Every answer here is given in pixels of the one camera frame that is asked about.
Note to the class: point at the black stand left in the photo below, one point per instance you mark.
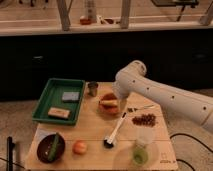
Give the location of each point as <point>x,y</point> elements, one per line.
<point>10,148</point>

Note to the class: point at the clear glass with green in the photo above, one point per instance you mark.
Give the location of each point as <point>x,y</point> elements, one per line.
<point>144,137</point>

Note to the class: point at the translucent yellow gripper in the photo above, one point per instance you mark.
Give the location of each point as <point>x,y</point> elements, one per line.
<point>122,103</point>

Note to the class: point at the orange plate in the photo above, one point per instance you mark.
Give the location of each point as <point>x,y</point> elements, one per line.
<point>107,109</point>

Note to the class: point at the green cucumber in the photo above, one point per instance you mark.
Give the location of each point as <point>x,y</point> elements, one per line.
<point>53,149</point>

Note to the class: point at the grey-blue sponge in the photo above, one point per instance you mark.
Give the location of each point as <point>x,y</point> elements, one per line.
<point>70,96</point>

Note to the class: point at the pile of brown nuts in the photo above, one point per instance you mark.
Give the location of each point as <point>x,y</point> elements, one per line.
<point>145,120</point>

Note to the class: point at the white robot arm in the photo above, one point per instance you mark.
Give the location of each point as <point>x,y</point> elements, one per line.
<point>197,107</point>

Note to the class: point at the orange fruit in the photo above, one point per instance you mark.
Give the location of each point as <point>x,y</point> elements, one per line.
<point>79,147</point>

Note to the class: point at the white handled black brush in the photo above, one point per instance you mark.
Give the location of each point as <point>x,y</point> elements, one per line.
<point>109,141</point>

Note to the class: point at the yellow banana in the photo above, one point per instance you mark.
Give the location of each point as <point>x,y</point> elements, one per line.
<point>111,103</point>

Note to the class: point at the small metal cup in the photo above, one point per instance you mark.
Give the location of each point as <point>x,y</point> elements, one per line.
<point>93,88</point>

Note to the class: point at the white bottle on shelf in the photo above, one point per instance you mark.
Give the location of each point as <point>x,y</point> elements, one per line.
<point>90,10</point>

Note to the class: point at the red object on shelf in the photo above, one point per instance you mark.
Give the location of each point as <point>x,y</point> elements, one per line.
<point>85,21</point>

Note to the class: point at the dark brown bowl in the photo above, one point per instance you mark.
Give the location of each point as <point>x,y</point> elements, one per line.
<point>45,146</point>

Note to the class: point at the green plastic tray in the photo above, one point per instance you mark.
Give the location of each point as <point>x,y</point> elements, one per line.
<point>52,97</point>

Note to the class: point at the tan wooden block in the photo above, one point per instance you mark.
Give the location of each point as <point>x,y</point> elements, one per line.
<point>59,112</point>

